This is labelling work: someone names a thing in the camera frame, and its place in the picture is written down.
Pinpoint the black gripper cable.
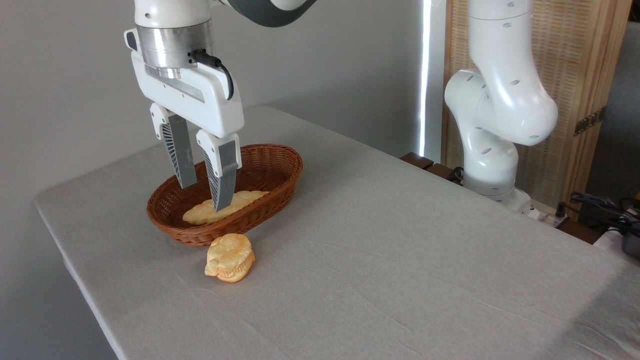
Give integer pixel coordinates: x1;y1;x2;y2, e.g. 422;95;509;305
189;49;235;101

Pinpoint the wooden slatted folding screen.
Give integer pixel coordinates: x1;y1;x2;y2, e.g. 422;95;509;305
442;0;633;221

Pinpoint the round bread roll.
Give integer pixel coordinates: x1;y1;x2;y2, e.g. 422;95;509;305
204;233;256;284

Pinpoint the white power strip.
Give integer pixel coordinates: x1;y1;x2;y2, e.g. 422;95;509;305
529;201;571;229

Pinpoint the brown wicker basket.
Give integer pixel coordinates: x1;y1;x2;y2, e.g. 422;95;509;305
146;144;304;247

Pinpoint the black cable bundle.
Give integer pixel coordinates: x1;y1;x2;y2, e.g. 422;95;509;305
569;191;640;237

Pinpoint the long plaited bread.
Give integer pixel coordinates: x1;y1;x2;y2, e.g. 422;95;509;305
182;190;270;225

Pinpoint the dark wooden furniture edge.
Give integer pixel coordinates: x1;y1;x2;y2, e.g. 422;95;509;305
400;152;464;186

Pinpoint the brass screen hinge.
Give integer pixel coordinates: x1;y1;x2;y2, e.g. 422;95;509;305
574;106;607;137

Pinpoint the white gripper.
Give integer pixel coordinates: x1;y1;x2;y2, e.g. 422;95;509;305
131;50;245;213

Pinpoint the grey tablecloth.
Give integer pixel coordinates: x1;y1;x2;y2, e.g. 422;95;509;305
34;105;640;360

